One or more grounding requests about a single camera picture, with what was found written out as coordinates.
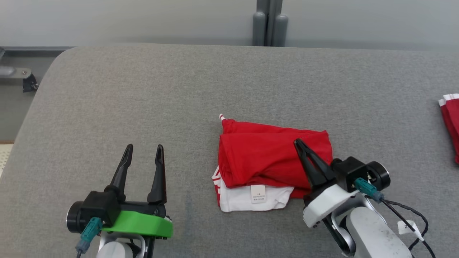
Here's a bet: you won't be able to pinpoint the teal cable connector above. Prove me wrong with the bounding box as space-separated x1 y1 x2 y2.
75 217 103 253
354 178 384 203

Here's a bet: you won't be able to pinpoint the teal left cable connector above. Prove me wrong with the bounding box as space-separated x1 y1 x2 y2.
75 217 103 253

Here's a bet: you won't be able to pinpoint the metal door bracket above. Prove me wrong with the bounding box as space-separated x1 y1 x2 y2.
0 66 39 93

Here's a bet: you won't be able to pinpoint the folded red white garment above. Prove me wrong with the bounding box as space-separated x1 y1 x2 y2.
439 94 459 164

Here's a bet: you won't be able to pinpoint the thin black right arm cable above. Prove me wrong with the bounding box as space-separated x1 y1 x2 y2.
366 195 436 258

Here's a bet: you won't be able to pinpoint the teal right cable connector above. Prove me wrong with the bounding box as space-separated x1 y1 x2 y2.
354 178 384 203

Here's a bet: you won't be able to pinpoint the white cable label tag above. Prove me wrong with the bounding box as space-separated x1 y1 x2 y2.
397 220 424 240

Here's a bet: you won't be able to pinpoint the red white garment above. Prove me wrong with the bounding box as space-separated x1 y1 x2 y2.
212 114 334 212
439 94 459 164

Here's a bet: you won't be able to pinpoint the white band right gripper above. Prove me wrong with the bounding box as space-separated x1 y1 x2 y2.
294 139 359 228

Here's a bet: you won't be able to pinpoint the grey door posts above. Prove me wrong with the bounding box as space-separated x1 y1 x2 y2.
253 0 289 47

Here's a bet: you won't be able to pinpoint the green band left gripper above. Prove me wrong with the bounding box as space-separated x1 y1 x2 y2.
102 144 174 239

